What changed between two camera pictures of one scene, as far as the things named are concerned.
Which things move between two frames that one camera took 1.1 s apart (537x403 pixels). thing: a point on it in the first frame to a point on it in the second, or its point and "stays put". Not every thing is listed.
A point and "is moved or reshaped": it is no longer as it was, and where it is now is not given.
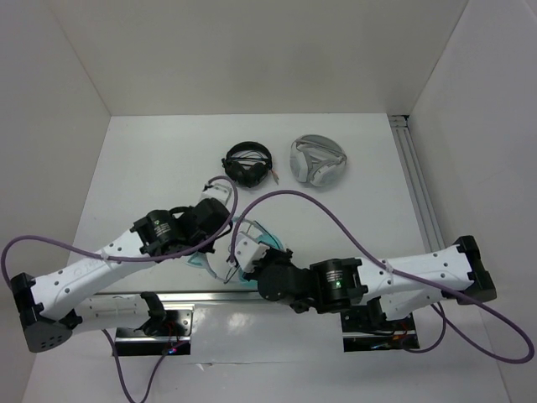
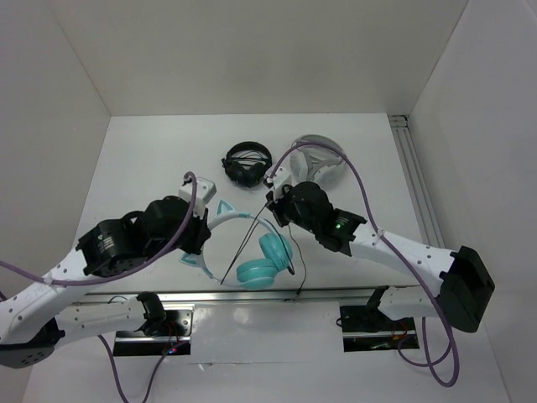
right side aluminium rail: (410, 161) stays put
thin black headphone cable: (226, 280) to (245, 241)
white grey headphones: (316, 159) stays put
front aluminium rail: (138, 300) stays put
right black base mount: (359, 333) stays put
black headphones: (248, 163) stays put
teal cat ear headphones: (258, 230) is moved or reshaped
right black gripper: (285, 253) to (276, 205)
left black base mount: (169, 333) stays put
